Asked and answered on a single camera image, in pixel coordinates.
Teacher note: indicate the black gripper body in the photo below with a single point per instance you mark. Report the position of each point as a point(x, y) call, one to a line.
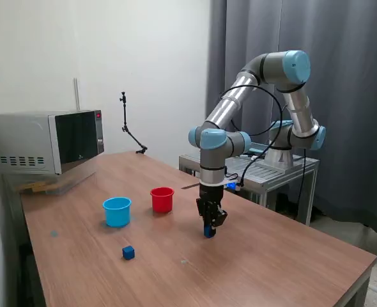
point(211, 193)

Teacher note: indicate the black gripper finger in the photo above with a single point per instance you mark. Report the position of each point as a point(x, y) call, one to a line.
point(207, 217)
point(221, 217)

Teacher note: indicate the blue cube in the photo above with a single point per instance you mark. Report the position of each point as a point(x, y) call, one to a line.
point(209, 233)
point(128, 252)

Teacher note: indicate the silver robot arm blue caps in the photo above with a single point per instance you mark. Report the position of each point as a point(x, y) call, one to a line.
point(227, 108)

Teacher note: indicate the dark strip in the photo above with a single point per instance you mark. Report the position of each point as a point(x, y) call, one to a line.
point(190, 186)

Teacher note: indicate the red plastic cup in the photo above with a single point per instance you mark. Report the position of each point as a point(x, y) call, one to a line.
point(162, 201)

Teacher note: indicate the small clear tape piece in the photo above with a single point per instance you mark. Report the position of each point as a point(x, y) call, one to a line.
point(184, 261)

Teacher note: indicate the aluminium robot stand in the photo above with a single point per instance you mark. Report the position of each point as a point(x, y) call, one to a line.
point(271, 176)

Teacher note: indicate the blue teach pendant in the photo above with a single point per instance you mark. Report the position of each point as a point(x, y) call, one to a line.
point(258, 149)

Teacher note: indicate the blue plastic cup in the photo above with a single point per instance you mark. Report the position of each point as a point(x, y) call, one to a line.
point(117, 214)

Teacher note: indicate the grey curtain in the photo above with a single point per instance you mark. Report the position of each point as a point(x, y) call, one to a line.
point(351, 128)

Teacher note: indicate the wooden block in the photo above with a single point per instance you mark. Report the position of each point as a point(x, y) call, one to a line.
point(38, 187)

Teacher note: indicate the silver microwave oven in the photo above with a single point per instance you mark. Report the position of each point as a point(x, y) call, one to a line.
point(22, 137)

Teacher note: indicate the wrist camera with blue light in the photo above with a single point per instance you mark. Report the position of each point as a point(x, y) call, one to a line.
point(233, 185)

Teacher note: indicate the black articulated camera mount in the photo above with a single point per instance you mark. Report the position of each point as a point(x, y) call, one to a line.
point(124, 112)

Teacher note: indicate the grey table frame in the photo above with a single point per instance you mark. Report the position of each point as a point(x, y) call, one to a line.
point(364, 288)

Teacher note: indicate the white wall rod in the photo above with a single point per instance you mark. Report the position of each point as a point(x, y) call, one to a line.
point(76, 96)

